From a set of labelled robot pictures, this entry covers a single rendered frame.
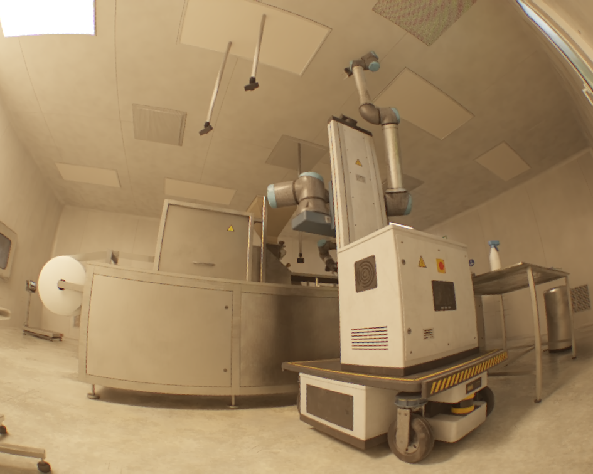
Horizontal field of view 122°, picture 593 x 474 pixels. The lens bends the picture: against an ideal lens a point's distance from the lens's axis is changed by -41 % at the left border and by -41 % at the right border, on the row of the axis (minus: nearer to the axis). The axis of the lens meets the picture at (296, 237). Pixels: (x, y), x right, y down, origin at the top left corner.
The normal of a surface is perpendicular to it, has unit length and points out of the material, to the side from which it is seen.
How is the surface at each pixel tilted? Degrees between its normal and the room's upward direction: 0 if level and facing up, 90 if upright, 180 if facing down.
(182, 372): 90
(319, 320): 90
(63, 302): 90
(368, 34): 180
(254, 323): 90
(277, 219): 114
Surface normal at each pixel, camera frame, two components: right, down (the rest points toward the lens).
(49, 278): 0.41, -0.31
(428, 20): 0.00, 0.94
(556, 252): -0.91, -0.14
